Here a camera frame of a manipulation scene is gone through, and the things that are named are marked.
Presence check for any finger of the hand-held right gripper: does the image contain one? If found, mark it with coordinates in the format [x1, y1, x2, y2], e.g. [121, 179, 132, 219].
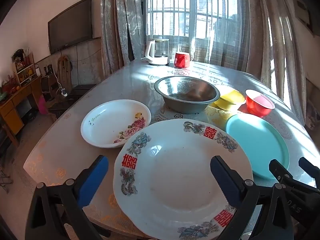
[298, 157, 320, 190]
[269, 159, 294, 184]

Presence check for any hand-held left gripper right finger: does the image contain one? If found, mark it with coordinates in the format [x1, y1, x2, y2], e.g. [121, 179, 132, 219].
[210, 155, 294, 240]

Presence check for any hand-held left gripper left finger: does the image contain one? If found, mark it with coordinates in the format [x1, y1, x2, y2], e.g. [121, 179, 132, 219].
[25, 155, 110, 240]

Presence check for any teal plastic plate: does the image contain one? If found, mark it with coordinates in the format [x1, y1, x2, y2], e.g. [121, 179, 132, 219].
[226, 113, 290, 180]

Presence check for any white plate pink rose print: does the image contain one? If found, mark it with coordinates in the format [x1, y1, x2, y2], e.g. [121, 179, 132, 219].
[80, 99, 152, 148]

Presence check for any red plastic bowl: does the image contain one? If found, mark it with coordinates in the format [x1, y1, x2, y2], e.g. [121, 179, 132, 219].
[245, 89, 275, 117]

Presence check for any yellow plastic bowl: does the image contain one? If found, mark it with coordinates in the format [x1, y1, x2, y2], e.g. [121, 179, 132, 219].
[209, 87, 246, 112]

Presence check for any stainless steel basin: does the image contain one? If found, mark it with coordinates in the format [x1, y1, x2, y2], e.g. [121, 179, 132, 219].
[154, 76, 220, 114]

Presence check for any patterned bag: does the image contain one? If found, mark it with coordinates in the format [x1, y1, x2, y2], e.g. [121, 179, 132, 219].
[306, 100, 320, 130]

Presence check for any dark low table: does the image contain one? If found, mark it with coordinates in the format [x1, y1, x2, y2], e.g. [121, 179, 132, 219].
[49, 84, 98, 113]

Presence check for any pink plastic container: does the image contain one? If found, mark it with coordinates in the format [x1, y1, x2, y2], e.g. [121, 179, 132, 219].
[38, 96, 48, 115]

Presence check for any wooden cabinet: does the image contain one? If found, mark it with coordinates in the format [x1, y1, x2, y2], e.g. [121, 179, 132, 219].
[0, 76, 43, 148]

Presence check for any grey patterned curtain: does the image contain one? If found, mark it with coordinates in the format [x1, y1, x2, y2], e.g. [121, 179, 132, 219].
[246, 0, 308, 127]
[100, 0, 147, 77]

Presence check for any red mug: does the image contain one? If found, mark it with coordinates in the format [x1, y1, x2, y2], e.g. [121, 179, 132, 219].
[174, 52, 190, 68]

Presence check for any small cluttered shelf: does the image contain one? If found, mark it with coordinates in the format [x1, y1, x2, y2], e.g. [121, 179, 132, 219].
[11, 47, 35, 85]

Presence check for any white sheer curtain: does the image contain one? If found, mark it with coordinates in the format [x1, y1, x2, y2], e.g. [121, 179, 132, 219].
[144, 0, 250, 65]

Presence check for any white glass electric kettle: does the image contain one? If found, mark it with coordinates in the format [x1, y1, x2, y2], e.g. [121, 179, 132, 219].
[141, 38, 170, 66]

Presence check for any flat screen television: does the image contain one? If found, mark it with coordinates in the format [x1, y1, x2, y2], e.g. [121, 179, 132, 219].
[47, 0, 93, 55]

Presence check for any barred window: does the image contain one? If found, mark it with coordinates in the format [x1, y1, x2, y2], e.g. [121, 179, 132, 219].
[143, 0, 250, 43]

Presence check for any white charging cable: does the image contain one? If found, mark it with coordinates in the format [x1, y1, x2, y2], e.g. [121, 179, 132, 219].
[51, 65, 63, 90]

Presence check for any bamboo chair frame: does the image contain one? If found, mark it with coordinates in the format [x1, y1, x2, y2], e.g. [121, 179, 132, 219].
[57, 55, 73, 90]

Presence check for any wall electrical panel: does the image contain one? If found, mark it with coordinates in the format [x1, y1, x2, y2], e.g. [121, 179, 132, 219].
[296, 0, 314, 33]

